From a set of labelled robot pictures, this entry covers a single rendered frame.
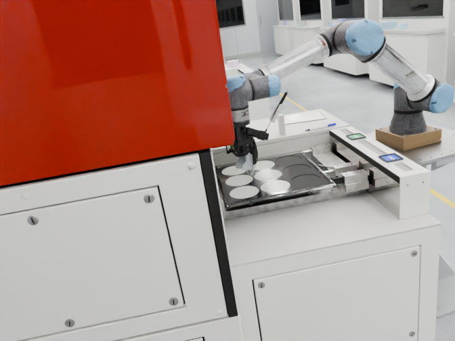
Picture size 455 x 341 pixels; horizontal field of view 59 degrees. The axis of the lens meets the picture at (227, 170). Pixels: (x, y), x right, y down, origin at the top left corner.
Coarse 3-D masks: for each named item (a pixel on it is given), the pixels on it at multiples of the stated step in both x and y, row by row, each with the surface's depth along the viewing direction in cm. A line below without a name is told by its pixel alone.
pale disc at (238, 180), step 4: (236, 176) 151; (240, 176) 150; (244, 176) 150; (248, 176) 149; (228, 180) 148; (232, 180) 148; (236, 180) 147; (240, 180) 147; (244, 180) 146; (248, 180) 146; (252, 180) 145; (228, 184) 145; (232, 184) 144; (236, 184) 144; (240, 184) 143; (244, 184) 143
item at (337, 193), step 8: (320, 192) 139; (328, 192) 139; (336, 192) 139; (344, 192) 139; (352, 192) 140; (360, 192) 140; (272, 200) 139; (280, 200) 138; (288, 200) 138; (296, 200) 138; (304, 200) 138; (312, 200) 139; (320, 200) 139; (232, 208) 137; (240, 208) 137; (248, 208) 137; (256, 208) 137; (264, 208) 137; (272, 208) 138; (280, 208) 138; (232, 216) 137; (240, 216) 137
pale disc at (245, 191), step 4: (236, 188) 140; (240, 188) 140; (244, 188) 139; (248, 188) 139; (252, 188) 138; (256, 188) 138; (232, 192) 138; (236, 192) 137; (240, 192) 137; (244, 192) 136; (248, 192) 136; (252, 192) 135; (256, 192) 135; (232, 196) 135; (236, 196) 134; (240, 196) 134; (244, 196) 133; (248, 196) 133
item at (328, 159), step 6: (312, 156) 167; (318, 156) 163; (324, 156) 162; (330, 156) 161; (336, 156) 160; (318, 162) 160; (324, 162) 156; (330, 162) 155; (336, 162) 154; (342, 162) 153; (324, 168) 154; (330, 168) 150; (330, 174) 148; (366, 180) 136; (342, 186) 138; (348, 186) 135; (354, 186) 135; (360, 186) 135; (366, 186) 136; (348, 192) 136
